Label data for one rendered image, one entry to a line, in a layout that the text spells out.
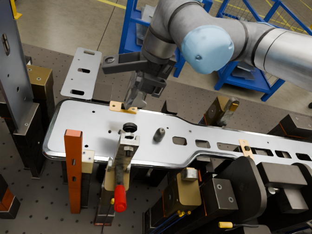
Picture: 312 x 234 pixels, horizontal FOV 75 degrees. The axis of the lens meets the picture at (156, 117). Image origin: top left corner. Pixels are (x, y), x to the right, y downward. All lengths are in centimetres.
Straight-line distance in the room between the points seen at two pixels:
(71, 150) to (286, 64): 41
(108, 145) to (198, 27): 41
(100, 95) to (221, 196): 52
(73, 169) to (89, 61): 49
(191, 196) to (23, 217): 58
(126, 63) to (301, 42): 33
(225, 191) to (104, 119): 41
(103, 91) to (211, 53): 52
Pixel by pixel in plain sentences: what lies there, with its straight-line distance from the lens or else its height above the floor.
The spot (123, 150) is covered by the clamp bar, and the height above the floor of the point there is 120.
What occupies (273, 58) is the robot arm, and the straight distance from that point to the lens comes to 40.
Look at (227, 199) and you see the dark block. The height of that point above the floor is 112.
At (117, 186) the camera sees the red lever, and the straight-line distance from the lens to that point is 43.
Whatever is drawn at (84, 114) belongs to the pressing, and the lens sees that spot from 68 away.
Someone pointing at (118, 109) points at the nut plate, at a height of 106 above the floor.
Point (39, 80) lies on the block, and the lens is 70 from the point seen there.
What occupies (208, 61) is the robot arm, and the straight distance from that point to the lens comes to 35.
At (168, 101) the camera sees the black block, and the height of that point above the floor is 99.
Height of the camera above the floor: 152
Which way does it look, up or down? 47 degrees down
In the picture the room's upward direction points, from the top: 24 degrees clockwise
